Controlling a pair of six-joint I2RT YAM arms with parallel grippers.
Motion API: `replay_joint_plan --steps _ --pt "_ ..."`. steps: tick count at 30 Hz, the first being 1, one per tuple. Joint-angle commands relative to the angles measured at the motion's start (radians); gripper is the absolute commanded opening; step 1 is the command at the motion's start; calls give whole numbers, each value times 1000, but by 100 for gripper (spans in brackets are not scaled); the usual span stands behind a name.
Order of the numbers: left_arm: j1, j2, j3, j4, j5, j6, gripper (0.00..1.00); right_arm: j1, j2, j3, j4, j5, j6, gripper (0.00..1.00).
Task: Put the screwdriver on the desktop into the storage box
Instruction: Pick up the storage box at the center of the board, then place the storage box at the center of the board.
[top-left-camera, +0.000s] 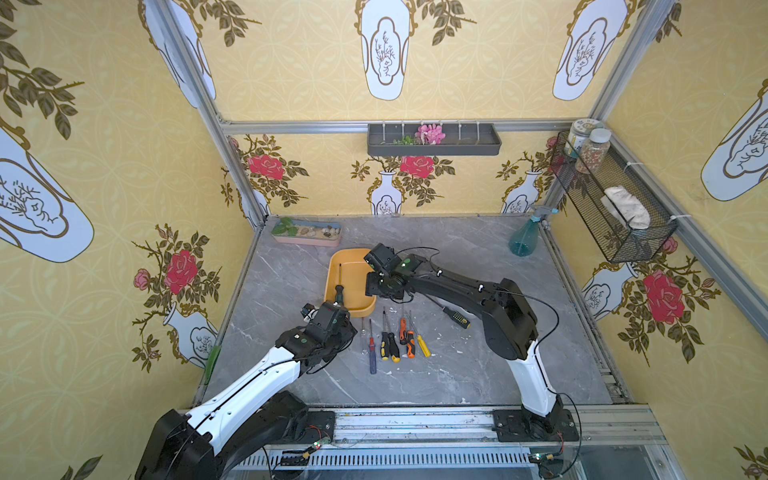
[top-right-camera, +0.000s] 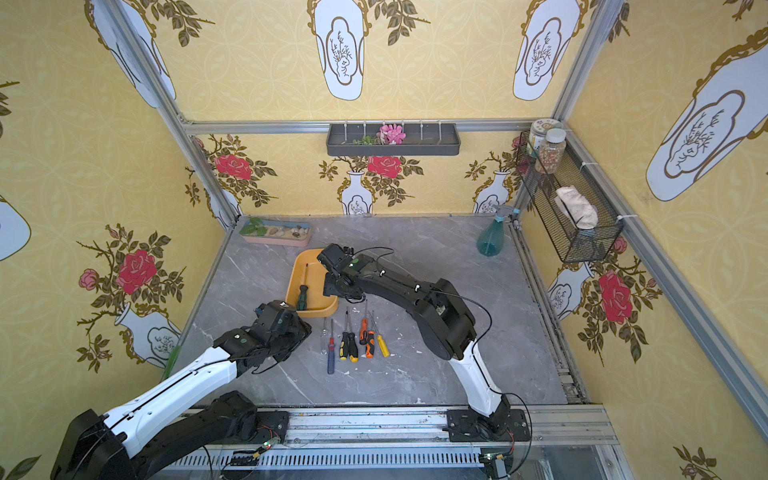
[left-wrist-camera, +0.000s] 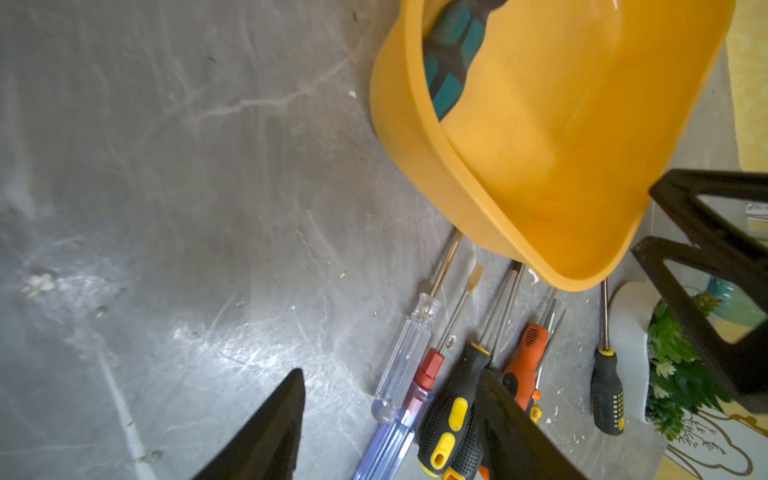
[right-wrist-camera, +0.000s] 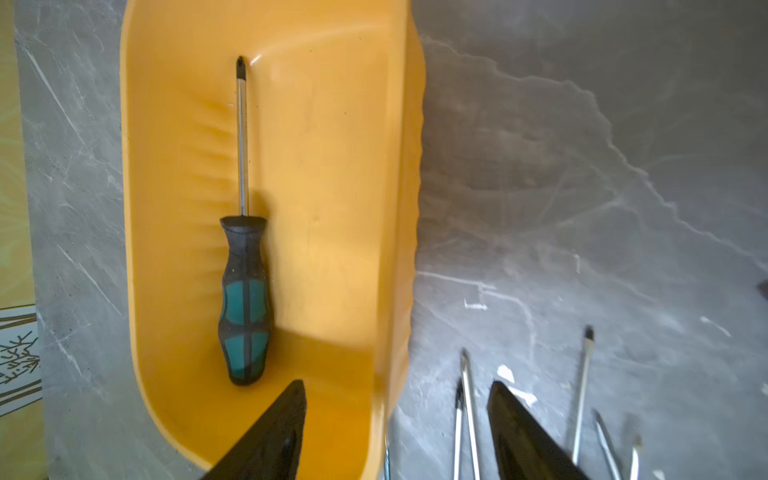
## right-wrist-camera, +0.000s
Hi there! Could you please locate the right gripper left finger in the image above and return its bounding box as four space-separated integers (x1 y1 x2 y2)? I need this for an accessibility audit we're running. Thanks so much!
202 380 307 480

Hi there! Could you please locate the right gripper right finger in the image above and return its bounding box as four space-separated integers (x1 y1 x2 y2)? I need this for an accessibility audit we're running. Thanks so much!
487 381 588 480

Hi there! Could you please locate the black yellow screwdriver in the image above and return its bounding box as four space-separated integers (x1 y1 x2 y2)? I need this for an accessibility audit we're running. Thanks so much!
593 409 622 480

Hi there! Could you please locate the orange handle screwdriver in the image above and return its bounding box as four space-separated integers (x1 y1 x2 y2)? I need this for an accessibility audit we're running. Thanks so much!
452 379 465 480

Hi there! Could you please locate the orange black grip screwdriver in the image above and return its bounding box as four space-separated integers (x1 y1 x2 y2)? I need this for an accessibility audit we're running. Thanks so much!
460 349 481 480

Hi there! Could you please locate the yellow handle screwdriver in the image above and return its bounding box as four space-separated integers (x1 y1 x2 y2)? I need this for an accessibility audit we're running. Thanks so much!
571 325 595 465

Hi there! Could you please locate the green black handle screwdriver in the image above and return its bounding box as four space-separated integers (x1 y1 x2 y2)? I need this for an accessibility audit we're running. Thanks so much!
218 57 273 386

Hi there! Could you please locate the yellow plastic storage box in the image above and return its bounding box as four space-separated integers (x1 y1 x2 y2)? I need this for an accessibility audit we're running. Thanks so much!
120 1 426 479

